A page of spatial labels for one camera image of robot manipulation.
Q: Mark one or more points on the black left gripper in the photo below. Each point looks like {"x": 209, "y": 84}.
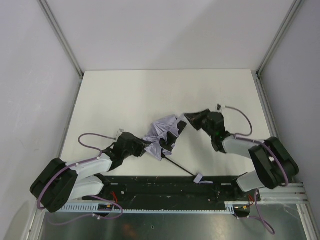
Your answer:
{"x": 139, "y": 148}

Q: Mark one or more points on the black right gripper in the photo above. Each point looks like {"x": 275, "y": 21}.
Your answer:
{"x": 204, "y": 121}

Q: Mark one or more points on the lavender folding umbrella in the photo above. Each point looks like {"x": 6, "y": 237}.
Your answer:
{"x": 162, "y": 137}

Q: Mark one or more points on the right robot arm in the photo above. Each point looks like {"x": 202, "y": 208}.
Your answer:
{"x": 274, "y": 166}

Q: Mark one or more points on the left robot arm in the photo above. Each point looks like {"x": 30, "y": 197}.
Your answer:
{"x": 60, "y": 182}

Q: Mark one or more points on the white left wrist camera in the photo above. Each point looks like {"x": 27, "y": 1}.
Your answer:
{"x": 119, "y": 133}

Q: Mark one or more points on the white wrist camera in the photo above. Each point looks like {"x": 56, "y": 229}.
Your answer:
{"x": 119, "y": 133}
{"x": 220, "y": 107}

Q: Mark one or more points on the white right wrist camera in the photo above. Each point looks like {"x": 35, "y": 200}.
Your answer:
{"x": 220, "y": 107}

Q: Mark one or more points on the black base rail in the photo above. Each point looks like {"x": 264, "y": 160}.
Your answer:
{"x": 152, "y": 193}

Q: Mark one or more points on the grey slotted cable duct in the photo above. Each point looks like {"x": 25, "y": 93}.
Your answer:
{"x": 100, "y": 207}

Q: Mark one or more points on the right aluminium frame post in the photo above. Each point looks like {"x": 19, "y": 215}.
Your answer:
{"x": 280, "y": 34}

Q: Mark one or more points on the aluminium frame post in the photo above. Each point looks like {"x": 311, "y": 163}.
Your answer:
{"x": 52, "y": 20}
{"x": 280, "y": 34}

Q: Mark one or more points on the left aluminium frame post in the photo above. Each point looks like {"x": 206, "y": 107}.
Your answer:
{"x": 52, "y": 20}

